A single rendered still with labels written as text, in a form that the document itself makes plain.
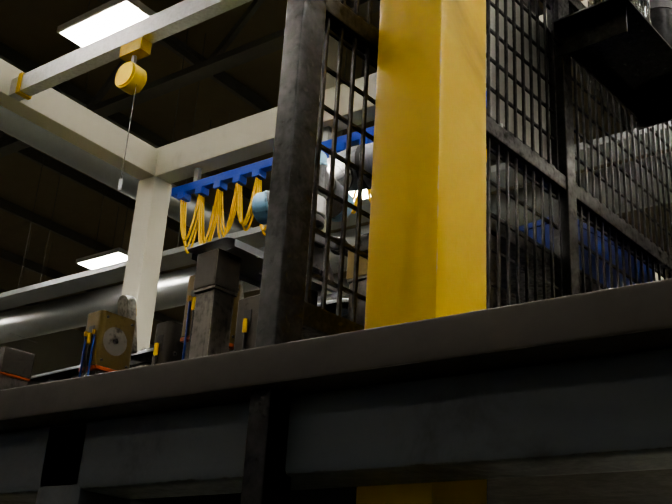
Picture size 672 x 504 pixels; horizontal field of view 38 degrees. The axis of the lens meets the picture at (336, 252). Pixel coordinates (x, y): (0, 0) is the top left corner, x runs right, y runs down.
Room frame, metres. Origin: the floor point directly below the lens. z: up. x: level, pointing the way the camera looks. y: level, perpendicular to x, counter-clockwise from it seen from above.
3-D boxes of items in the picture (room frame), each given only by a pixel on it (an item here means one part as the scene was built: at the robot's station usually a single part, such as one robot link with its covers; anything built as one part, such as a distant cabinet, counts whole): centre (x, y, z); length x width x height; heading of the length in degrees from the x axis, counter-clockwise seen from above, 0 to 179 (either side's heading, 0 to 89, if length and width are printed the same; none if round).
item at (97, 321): (1.92, 0.47, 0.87); 0.12 x 0.07 x 0.35; 138
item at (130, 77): (4.26, 1.10, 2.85); 0.16 x 0.10 x 0.85; 53
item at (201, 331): (1.40, 0.18, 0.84); 0.05 x 0.05 x 0.29; 48
